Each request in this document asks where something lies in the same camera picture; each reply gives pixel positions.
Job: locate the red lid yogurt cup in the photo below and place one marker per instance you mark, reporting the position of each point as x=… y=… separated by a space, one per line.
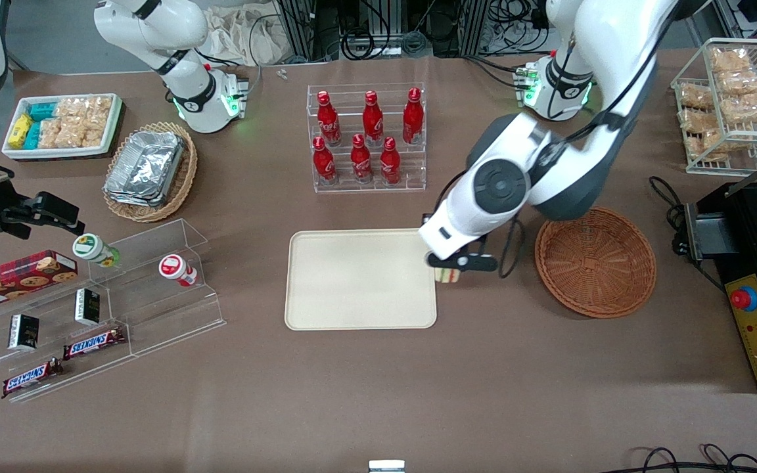
x=175 y=268

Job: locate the oval light wicker basket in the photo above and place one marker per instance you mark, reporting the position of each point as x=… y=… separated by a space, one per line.
x=184 y=177

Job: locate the clear acrylic step shelf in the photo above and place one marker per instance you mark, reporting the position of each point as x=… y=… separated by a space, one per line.
x=155 y=315

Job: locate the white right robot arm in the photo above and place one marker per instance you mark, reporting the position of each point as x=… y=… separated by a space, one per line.
x=181 y=33

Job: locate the small white device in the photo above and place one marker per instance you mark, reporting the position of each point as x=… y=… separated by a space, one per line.
x=386 y=466

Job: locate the snickers chocolate bar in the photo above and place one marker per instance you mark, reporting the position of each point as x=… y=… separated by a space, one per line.
x=30 y=378
x=92 y=343

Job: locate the white rectangular plastic bin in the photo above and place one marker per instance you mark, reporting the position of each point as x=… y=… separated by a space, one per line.
x=63 y=154

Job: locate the bagged rice cracker snack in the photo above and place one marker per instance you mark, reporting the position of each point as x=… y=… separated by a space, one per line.
x=96 y=131
x=60 y=133
x=741 y=82
x=86 y=107
x=695 y=96
x=697 y=121
x=748 y=107
x=730 y=59

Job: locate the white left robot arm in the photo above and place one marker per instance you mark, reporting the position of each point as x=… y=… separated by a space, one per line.
x=608 y=39

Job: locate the beige crumpled cloth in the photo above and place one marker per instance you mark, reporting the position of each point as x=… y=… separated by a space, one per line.
x=247 y=33

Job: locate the small black carton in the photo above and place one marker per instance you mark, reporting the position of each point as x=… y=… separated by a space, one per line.
x=23 y=332
x=87 y=307

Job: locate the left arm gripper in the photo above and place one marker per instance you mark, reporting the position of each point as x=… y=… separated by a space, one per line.
x=425 y=216

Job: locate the beige plastic tray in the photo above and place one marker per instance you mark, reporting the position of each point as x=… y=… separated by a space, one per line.
x=359 y=279

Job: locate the round brown wicker basket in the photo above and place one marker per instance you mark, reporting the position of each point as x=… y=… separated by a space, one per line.
x=595 y=263

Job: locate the red cookie box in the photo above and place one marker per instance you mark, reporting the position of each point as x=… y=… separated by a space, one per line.
x=17 y=279

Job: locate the green lid yogurt cup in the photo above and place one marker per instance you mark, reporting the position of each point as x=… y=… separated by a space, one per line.
x=91 y=248

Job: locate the sandwich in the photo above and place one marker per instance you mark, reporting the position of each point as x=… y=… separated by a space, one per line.
x=447 y=276

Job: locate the teal snack packet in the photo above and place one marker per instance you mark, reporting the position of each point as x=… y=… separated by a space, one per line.
x=32 y=136
x=42 y=111

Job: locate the red cola bottle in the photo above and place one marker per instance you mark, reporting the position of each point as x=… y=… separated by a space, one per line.
x=324 y=164
x=412 y=118
x=328 y=121
x=372 y=121
x=389 y=164
x=361 y=161

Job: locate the yellow snack packet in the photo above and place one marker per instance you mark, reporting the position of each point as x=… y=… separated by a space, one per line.
x=20 y=131

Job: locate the stacked aluminium foil trays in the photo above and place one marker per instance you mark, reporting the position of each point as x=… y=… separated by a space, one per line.
x=145 y=167

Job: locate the grey metal plate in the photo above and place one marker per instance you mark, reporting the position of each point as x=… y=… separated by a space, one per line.
x=691 y=230

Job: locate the black tabletop appliance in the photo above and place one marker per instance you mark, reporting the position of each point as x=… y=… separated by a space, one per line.
x=746 y=230

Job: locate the red emergency stop button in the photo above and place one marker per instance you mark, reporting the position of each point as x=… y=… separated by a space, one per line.
x=744 y=299

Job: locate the packaged bread pastries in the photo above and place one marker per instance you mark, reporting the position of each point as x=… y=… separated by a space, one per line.
x=713 y=146

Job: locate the clear acrylic bottle rack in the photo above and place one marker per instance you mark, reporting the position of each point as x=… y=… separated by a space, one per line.
x=365 y=187

